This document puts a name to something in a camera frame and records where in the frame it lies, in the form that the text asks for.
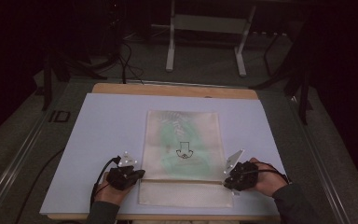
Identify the left hand-held gripper cable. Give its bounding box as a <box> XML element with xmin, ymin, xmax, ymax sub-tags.
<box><xmin>89</xmin><ymin>155</ymin><xmax>122</xmax><ymax>209</ymax></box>

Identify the beige mesh zipper bag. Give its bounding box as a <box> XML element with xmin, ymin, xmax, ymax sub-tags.
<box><xmin>137</xmin><ymin>109</ymin><xmax>241</xmax><ymax>209</ymax></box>

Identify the right hand-held gripper cable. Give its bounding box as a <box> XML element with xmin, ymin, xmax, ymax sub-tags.
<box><xmin>254</xmin><ymin>161</ymin><xmax>292</xmax><ymax>185</ymax></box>

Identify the white metal stand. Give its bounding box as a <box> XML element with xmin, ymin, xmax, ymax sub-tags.
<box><xmin>165</xmin><ymin>0</ymin><xmax>257</xmax><ymax>78</ymax></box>

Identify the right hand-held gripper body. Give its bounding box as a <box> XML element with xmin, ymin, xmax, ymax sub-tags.
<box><xmin>222</xmin><ymin>148</ymin><xmax>260</xmax><ymax>192</ymax></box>

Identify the person's right hand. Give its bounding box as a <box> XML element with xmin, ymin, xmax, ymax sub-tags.
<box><xmin>248</xmin><ymin>157</ymin><xmax>289</xmax><ymax>198</ymax></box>

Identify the green garment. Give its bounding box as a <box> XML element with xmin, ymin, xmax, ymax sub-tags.
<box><xmin>158</xmin><ymin>119</ymin><xmax>214</xmax><ymax>177</ymax></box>

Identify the metal floor rail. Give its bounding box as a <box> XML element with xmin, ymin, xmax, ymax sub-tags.
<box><xmin>290</xmin><ymin>95</ymin><xmax>352</xmax><ymax>224</ymax></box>
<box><xmin>0</xmin><ymin>108</ymin><xmax>60</xmax><ymax>224</ymax></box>

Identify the black floor cable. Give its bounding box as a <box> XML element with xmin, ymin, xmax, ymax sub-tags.
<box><xmin>13</xmin><ymin>147</ymin><xmax>66</xmax><ymax>224</ymax></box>

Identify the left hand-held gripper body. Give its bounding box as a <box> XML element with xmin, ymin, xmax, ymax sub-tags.
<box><xmin>105</xmin><ymin>150</ymin><xmax>139</xmax><ymax>191</ymax></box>

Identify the black stand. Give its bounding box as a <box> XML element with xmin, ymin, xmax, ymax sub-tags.
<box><xmin>249</xmin><ymin>17</ymin><xmax>314</xmax><ymax>126</ymax></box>
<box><xmin>41</xmin><ymin>50</ymin><xmax>108</xmax><ymax>112</ymax></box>

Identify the hand-held gripper cable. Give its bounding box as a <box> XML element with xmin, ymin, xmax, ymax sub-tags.
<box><xmin>254</xmin><ymin>161</ymin><xmax>292</xmax><ymax>185</ymax></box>
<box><xmin>89</xmin><ymin>155</ymin><xmax>122</xmax><ymax>209</ymax></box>

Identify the black cables bundle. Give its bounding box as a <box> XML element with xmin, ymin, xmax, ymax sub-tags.
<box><xmin>115</xmin><ymin>38</ymin><xmax>145</xmax><ymax>86</ymax></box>

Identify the person's left hand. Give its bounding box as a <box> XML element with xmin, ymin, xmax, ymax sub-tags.
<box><xmin>93</xmin><ymin>172</ymin><xmax>135</xmax><ymax>207</ymax></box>

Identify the lavender table mat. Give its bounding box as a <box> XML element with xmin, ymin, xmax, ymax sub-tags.
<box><xmin>39</xmin><ymin>92</ymin><xmax>285</xmax><ymax>217</ymax></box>

